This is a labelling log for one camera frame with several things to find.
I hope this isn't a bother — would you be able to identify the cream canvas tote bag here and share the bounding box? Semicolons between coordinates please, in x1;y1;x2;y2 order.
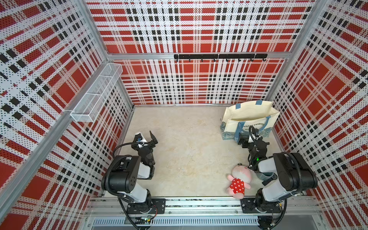
220;100;280;143

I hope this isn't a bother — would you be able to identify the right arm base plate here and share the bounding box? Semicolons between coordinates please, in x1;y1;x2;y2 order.
240;197;281;214

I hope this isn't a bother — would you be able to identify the black wall hook rail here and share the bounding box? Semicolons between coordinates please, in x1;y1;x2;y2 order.
173;53;268;61

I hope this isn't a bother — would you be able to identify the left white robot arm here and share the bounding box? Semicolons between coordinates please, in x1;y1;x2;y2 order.
101;132;158;213

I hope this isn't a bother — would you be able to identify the teal ceramic cup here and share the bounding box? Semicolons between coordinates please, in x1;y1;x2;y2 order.
256;172;274;181

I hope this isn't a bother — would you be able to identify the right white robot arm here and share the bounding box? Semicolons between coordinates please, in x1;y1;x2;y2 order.
243;126;318;213

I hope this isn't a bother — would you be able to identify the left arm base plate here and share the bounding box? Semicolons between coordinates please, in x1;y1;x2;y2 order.
126;198;166;215

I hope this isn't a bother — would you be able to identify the pink plush toy red dress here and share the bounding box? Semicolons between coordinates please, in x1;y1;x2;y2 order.
226;163;252;200

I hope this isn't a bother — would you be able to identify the white wire mesh basket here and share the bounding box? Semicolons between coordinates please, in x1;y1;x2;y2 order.
71;63;122;123

